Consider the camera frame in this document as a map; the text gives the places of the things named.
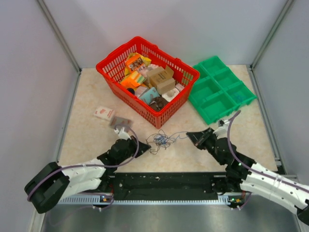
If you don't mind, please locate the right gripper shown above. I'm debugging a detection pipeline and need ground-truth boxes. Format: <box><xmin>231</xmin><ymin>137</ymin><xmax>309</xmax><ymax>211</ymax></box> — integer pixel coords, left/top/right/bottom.
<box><xmin>186</xmin><ymin>127</ymin><xmax>225</xmax><ymax>165</ymax></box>

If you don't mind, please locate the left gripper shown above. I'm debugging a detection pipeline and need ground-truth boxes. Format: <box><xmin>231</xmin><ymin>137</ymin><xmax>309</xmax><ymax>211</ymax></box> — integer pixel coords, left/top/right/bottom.
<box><xmin>117</xmin><ymin>135</ymin><xmax>150</xmax><ymax>164</ymax></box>

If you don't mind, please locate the brown wire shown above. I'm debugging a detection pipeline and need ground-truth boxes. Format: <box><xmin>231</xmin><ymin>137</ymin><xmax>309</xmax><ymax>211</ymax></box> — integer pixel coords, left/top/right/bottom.
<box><xmin>146</xmin><ymin>130</ymin><xmax>174</xmax><ymax>155</ymax></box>

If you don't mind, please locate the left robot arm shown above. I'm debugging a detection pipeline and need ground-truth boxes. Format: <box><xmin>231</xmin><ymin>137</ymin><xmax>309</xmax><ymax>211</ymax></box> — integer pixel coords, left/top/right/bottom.
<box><xmin>24</xmin><ymin>136</ymin><xmax>151</xmax><ymax>214</ymax></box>

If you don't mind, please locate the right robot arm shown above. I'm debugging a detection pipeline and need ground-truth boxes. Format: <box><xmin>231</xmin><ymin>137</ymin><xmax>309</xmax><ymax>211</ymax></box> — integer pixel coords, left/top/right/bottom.
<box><xmin>186</xmin><ymin>128</ymin><xmax>309</xmax><ymax>225</ymax></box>

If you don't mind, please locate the grey red card box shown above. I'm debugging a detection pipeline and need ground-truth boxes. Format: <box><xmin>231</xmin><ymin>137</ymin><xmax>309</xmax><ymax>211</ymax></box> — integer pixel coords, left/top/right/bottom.
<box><xmin>109</xmin><ymin>116</ymin><xmax>132</xmax><ymax>129</ymax></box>

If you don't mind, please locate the dark brown packet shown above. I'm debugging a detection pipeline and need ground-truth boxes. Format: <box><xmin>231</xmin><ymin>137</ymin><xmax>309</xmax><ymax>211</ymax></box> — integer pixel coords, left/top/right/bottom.
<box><xmin>149</xmin><ymin>96</ymin><xmax>169</xmax><ymax>112</ymax></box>

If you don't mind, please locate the green compartment tray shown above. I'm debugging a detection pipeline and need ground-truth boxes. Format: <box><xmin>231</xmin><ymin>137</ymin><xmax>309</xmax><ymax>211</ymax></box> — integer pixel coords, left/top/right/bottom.
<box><xmin>189</xmin><ymin>56</ymin><xmax>257</xmax><ymax>125</ymax></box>

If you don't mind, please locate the white red card box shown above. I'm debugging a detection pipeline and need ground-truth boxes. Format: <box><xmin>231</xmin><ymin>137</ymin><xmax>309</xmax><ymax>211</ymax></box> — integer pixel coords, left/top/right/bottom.
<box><xmin>93</xmin><ymin>106</ymin><xmax>115</xmax><ymax>121</ymax></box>

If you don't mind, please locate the light blue box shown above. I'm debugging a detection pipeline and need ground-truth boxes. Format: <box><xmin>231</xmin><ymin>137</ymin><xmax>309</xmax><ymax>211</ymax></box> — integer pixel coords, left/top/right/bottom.
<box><xmin>139</xmin><ymin>87</ymin><xmax>160</xmax><ymax>105</ymax></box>

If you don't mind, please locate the white round item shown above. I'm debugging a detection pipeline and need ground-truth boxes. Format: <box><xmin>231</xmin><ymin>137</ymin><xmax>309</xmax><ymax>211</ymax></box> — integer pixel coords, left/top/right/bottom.
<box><xmin>161</xmin><ymin>88</ymin><xmax>180</xmax><ymax>102</ymax></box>

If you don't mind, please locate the pink white box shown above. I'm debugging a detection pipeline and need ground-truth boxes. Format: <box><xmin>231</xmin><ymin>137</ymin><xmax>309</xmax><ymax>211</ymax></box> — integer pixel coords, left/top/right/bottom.
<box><xmin>135</xmin><ymin>86</ymin><xmax>149</xmax><ymax>98</ymax></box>

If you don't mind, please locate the small brown cardboard box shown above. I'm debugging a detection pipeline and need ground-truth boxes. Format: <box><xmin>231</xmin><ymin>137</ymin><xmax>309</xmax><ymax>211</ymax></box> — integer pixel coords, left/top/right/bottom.
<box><xmin>156</xmin><ymin>78</ymin><xmax>176</xmax><ymax>95</ymax></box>

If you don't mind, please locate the orange green box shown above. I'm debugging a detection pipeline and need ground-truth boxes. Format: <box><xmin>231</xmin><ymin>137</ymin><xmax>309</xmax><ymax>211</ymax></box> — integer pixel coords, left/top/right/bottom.
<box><xmin>120</xmin><ymin>71</ymin><xmax>146</xmax><ymax>88</ymax></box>

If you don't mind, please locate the large brown cardboard box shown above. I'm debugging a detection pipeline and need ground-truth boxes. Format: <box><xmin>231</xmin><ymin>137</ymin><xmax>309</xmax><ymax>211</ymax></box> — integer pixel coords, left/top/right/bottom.
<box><xmin>147</xmin><ymin>65</ymin><xmax>174</xmax><ymax>87</ymax></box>

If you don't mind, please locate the red plastic shopping basket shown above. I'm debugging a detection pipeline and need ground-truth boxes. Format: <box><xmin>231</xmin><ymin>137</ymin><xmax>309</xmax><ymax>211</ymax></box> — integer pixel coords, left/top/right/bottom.
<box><xmin>96</xmin><ymin>36</ymin><xmax>200</xmax><ymax>129</ymax></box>

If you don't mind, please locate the orange snack box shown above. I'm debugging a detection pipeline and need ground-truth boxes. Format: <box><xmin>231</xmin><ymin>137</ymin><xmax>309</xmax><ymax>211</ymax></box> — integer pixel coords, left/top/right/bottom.
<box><xmin>125</xmin><ymin>54</ymin><xmax>145</xmax><ymax>73</ymax></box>

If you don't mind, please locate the yellow snack bag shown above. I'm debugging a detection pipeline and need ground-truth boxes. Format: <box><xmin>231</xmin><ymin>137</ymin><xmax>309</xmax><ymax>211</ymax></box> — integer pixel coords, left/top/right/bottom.
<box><xmin>124</xmin><ymin>53</ymin><xmax>151</xmax><ymax>76</ymax></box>

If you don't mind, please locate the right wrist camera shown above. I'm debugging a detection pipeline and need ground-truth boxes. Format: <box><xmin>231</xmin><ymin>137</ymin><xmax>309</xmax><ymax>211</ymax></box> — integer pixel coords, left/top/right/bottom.
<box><xmin>213</xmin><ymin>119</ymin><xmax>230</xmax><ymax>136</ymax></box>

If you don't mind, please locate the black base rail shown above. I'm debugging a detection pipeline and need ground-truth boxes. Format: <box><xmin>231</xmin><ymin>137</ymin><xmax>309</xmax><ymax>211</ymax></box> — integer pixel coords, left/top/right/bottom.
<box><xmin>55</xmin><ymin>172</ymin><xmax>281</xmax><ymax>201</ymax></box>

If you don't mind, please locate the white slotted cable duct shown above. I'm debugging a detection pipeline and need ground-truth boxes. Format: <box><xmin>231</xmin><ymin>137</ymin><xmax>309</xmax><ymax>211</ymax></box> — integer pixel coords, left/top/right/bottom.
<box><xmin>57</xmin><ymin>194</ymin><xmax>242</xmax><ymax>206</ymax></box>

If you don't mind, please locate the right aluminium corner post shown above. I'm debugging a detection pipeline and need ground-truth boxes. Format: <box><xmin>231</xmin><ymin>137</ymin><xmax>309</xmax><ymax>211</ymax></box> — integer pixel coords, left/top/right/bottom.
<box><xmin>250</xmin><ymin>0</ymin><xmax>295</xmax><ymax>70</ymax></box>

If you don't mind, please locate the aluminium corner post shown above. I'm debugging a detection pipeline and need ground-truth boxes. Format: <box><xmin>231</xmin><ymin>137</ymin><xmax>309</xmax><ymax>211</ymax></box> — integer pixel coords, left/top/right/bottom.
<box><xmin>35</xmin><ymin>0</ymin><xmax>81</xmax><ymax>73</ymax></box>
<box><xmin>250</xmin><ymin>0</ymin><xmax>295</xmax><ymax>70</ymax></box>

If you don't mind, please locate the left aluminium corner post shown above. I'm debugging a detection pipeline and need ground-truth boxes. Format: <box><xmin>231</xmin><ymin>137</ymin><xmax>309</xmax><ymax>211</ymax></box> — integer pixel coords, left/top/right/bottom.
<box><xmin>35</xmin><ymin>0</ymin><xmax>81</xmax><ymax>73</ymax></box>

